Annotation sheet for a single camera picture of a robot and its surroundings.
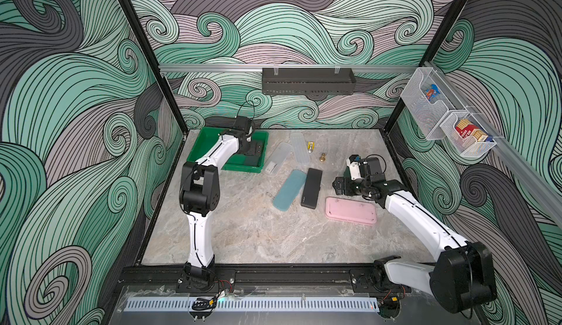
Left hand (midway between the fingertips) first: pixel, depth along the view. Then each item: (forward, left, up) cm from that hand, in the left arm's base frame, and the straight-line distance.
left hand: (249, 146), depth 99 cm
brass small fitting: (+1, -36, -10) cm, 37 cm away
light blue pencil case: (-16, -19, -12) cm, 27 cm away
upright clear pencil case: (+5, -26, -11) cm, 28 cm away
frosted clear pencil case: (+2, -14, -10) cm, 17 cm away
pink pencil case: (-26, -44, -10) cm, 52 cm away
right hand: (-20, -41, +1) cm, 46 cm away
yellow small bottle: (+7, -30, -8) cm, 32 cm away
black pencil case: (-16, -29, -9) cm, 34 cm away
